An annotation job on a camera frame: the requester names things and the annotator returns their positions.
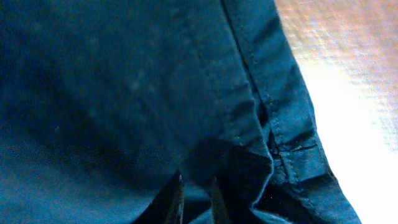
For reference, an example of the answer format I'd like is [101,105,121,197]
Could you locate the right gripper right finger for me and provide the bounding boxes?
[211,177,231,224]

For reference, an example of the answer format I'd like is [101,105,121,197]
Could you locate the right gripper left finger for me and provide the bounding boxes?
[133,170,184,224]

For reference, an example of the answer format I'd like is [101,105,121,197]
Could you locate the navy blue shorts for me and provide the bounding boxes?
[1,0,359,223]

